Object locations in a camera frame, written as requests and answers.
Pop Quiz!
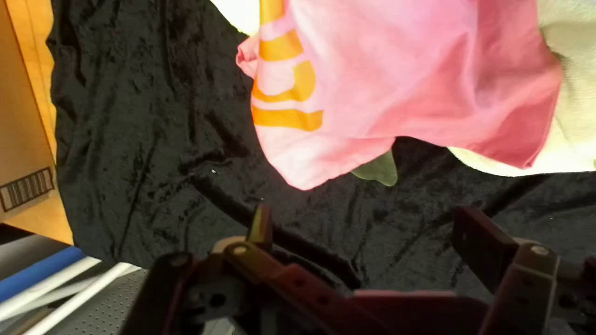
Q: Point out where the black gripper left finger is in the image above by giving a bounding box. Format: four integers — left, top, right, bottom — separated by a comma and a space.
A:
246, 204, 273, 249

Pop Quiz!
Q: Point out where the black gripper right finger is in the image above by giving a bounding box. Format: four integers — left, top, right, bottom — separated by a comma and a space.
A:
450, 208, 519, 292

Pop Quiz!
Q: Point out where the white towel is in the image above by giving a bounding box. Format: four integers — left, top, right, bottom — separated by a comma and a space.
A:
208, 0, 596, 178

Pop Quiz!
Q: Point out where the pink shirt orange print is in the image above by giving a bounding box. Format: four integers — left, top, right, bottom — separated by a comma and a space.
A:
234, 0, 564, 191

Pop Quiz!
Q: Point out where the light yellow cloth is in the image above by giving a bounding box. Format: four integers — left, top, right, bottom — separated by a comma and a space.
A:
352, 150, 398, 186

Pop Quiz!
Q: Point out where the black velvet table cloth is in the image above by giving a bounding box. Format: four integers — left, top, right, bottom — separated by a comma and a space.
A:
46, 0, 596, 295

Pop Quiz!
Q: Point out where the cardboard box with label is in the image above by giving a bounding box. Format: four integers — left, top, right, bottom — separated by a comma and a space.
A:
0, 0, 72, 243

